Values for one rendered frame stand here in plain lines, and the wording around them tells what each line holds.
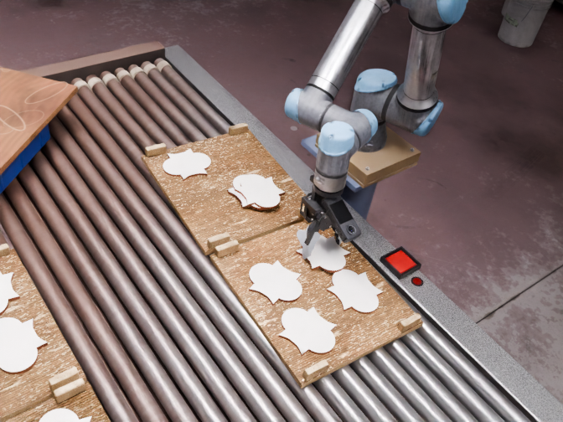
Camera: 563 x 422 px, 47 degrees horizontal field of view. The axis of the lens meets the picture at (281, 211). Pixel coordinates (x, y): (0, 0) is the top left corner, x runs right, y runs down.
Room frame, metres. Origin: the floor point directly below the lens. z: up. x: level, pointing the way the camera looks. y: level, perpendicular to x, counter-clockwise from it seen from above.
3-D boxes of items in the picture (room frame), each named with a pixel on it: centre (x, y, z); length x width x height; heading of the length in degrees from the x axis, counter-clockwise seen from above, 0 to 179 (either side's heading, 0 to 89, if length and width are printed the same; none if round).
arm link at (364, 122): (1.26, -0.13, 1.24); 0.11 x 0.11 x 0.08; 63
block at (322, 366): (0.78, -0.13, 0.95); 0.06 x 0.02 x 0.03; 129
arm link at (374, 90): (1.68, -0.22, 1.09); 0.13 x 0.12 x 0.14; 63
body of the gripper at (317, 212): (1.15, -0.10, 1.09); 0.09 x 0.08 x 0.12; 39
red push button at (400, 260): (1.16, -0.33, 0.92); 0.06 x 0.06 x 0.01; 43
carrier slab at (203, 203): (1.34, 0.16, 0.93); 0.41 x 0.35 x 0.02; 38
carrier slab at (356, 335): (1.01, -0.11, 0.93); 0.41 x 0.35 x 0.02; 39
